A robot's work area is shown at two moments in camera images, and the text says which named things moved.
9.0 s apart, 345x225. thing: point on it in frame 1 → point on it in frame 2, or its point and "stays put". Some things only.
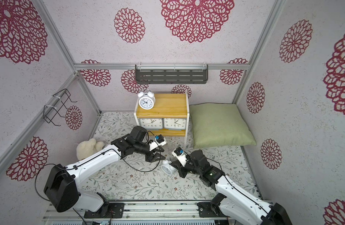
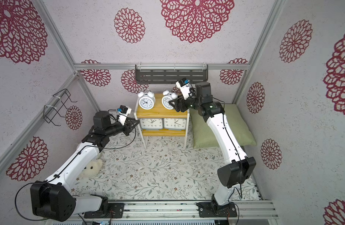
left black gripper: (152, 158) → (128, 125)
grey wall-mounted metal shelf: (171, 73) stays put
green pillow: (219, 124) stays put
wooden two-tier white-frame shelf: (167, 106) stays put
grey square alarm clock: (175, 124) stays put
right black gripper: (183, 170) → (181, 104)
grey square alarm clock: (152, 123) stays put
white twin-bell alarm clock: (146, 99) stays put
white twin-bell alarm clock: (167, 168) → (168, 96)
